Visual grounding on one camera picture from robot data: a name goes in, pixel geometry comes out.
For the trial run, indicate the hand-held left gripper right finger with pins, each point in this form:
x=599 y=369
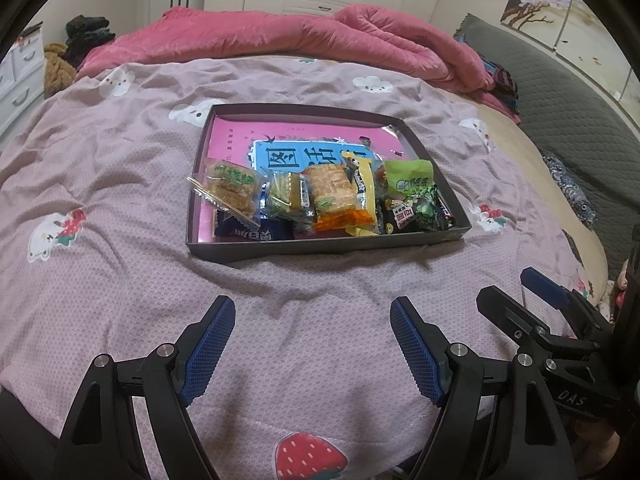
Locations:
x=415 y=355

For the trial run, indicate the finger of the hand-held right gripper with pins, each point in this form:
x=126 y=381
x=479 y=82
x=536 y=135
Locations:
x=515 y=315
x=542 y=282

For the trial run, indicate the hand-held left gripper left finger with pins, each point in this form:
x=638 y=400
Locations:
x=210 y=350

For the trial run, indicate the brown chocolate bar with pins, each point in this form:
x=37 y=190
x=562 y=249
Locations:
x=446 y=217

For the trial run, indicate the dark shallow box tray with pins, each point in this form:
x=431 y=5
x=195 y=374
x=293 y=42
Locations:
x=300 y=250

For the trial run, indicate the dark green snack packet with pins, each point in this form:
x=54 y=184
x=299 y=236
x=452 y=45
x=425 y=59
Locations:
x=410 y=210

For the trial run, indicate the clear green-label cracker packet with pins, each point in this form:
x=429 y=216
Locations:
x=230 y=185

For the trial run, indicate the light green snack packet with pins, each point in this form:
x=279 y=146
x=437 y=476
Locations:
x=407 y=177

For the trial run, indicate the small green snack packet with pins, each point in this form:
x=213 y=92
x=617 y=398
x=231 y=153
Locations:
x=290 y=195

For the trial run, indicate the clear-wrapped red candy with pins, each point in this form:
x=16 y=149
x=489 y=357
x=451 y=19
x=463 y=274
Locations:
x=380 y=182

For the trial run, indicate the long yellow snack packet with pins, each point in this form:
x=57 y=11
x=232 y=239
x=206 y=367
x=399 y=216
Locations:
x=365 y=185

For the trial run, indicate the orange cracker packet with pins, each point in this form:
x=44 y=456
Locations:
x=335 y=195

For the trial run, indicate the person's right hand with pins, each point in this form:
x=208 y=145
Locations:
x=595 y=437

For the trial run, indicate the dark patterned cloth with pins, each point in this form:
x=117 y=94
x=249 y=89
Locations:
x=572 y=192

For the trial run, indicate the beige mattress sheet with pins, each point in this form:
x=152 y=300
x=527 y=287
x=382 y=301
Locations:
x=530 y=170

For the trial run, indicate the blue snack packet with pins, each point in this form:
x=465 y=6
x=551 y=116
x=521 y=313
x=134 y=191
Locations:
x=250 y=230

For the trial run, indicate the pink printed bedsheet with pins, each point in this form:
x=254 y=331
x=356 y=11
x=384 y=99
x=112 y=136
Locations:
x=125 y=210

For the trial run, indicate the colourful folded clothes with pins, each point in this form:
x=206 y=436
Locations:
x=502 y=85

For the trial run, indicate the brown plush toy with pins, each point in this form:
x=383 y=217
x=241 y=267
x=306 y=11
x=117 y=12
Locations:
x=57 y=67

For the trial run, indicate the pink quilt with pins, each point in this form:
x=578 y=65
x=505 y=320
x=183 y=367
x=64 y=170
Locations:
x=300 y=35

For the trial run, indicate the white drawer cabinet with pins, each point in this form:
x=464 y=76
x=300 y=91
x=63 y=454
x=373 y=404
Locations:
x=20 y=75

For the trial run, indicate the dark clothes pile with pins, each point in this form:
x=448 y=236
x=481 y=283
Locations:
x=87 y=37

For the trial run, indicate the wall painting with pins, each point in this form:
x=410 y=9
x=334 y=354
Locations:
x=565 y=10

